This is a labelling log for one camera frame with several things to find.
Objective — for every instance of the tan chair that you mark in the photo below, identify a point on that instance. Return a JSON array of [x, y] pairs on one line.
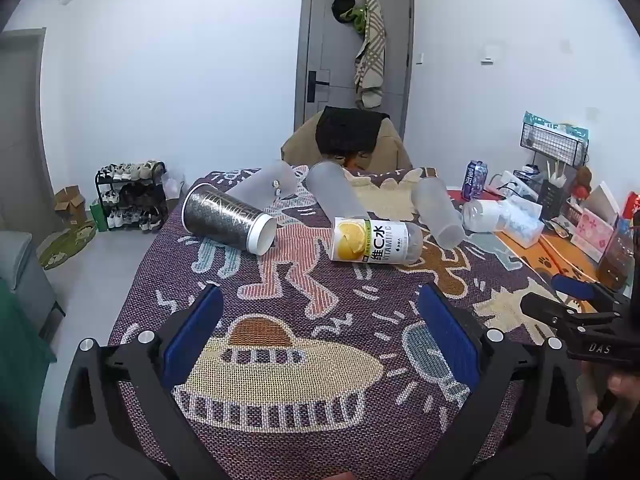
[[395, 150]]

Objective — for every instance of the person's right hand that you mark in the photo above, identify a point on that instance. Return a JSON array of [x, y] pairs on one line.
[[624, 386]]

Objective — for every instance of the black shoe rack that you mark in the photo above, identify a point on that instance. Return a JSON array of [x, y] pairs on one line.
[[131, 195]]

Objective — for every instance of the green bag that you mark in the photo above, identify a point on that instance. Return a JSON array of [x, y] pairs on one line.
[[99, 216]]

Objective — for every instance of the orange paw print mat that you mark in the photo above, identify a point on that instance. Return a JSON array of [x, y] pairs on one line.
[[545, 260]]

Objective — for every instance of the frosted plastic cup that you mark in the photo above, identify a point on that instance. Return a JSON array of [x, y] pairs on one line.
[[260, 182], [437, 212], [335, 190]]

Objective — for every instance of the cardboard boxes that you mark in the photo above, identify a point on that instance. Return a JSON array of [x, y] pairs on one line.
[[70, 204]]

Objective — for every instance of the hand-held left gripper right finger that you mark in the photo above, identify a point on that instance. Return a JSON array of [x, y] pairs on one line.
[[450, 340]]

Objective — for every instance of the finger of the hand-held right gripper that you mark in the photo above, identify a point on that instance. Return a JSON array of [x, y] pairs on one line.
[[555, 312], [572, 286]]

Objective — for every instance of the green cloth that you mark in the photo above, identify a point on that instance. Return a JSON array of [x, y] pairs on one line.
[[20, 360]]

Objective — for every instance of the green floor mat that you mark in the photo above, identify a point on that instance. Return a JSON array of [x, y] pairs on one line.
[[65, 245]]

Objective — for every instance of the clear yellow label bottle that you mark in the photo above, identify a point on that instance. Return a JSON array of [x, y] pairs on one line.
[[372, 240]]

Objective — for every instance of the pink box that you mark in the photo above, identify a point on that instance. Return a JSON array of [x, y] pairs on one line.
[[592, 235]]

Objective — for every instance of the black cloth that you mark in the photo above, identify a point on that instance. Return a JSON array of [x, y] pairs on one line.
[[350, 130]]

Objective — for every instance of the black hat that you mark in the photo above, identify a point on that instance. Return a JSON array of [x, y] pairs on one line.
[[343, 6]]

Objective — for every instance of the black patterned cup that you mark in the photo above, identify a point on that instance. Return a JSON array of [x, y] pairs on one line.
[[220, 215]]

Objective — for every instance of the tissue pack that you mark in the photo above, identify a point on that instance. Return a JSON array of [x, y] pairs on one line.
[[525, 222]]

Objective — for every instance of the brown transparent box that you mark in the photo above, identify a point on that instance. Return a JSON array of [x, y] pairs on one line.
[[616, 260]]

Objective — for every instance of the purple drink carton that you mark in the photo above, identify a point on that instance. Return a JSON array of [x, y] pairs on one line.
[[473, 180]]

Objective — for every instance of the printed woven blanket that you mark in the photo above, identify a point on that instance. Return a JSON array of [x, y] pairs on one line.
[[300, 310]]

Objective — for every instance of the brown plush toy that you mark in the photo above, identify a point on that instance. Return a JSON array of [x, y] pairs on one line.
[[582, 182]]

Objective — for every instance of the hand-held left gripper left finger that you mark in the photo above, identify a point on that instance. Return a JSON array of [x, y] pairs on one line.
[[192, 340]]

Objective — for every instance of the white power strip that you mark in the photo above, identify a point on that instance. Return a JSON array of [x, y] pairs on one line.
[[507, 182]]

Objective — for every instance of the white light switch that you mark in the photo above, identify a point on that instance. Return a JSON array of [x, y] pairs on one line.
[[488, 55]]

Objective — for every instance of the plaid scarf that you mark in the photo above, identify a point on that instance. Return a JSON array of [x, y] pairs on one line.
[[372, 55]]

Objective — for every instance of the clear plastic jar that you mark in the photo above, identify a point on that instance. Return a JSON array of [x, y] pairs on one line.
[[482, 215]]

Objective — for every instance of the green plush item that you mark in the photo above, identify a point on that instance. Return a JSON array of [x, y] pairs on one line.
[[359, 19]]

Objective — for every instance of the grey cabinet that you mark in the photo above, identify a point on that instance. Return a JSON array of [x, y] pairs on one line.
[[25, 280]]

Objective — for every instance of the grey door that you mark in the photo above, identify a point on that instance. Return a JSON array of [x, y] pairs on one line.
[[330, 35]]

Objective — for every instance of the black utensil holder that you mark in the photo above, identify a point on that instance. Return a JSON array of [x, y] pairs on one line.
[[551, 195]]

